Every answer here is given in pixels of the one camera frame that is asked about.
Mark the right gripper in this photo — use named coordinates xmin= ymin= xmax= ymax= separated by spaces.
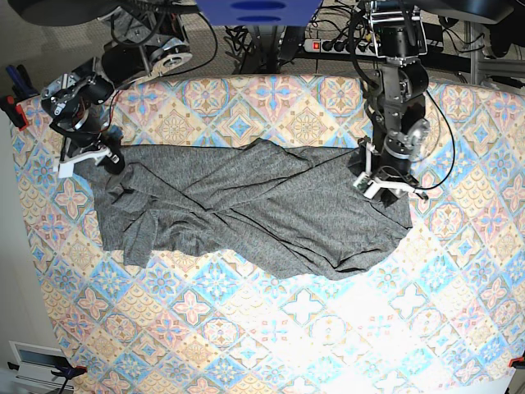
xmin=41 ymin=78 xmax=126 ymax=178

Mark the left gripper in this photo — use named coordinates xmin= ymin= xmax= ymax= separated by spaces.
xmin=353 ymin=119 xmax=430 ymax=203

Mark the grey t-shirt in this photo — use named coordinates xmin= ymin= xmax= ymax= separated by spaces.
xmin=75 ymin=139 xmax=412 ymax=280

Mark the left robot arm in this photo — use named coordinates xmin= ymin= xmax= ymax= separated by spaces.
xmin=350 ymin=1 xmax=431 ymax=206

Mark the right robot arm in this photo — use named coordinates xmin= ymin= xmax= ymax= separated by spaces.
xmin=40 ymin=1 xmax=202 ymax=178

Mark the red black clamp left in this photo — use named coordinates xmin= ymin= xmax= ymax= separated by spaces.
xmin=1 ymin=65 xmax=33 ymax=131

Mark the power strip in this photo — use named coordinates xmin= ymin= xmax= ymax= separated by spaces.
xmin=303 ymin=39 xmax=376 ymax=58

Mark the patterned tablecloth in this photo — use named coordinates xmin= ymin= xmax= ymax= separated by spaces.
xmin=11 ymin=83 xmax=524 ymax=393

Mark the red clamp bottom left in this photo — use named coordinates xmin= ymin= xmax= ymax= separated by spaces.
xmin=51 ymin=365 xmax=87 ymax=381

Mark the red clamp bottom right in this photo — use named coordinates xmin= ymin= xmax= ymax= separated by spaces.
xmin=508 ymin=355 xmax=525 ymax=370

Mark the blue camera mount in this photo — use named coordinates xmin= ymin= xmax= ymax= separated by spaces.
xmin=196 ymin=0 xmax=322 ymax=26

